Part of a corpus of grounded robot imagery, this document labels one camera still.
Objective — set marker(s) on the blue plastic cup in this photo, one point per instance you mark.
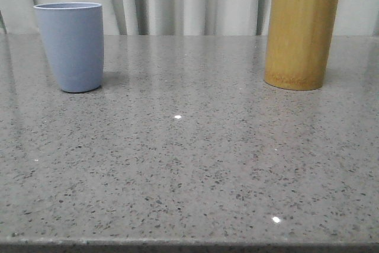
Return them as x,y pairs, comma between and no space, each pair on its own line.
73,38

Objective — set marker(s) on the bamboo chopstick holder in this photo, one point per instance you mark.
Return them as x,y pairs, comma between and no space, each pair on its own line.
299,39

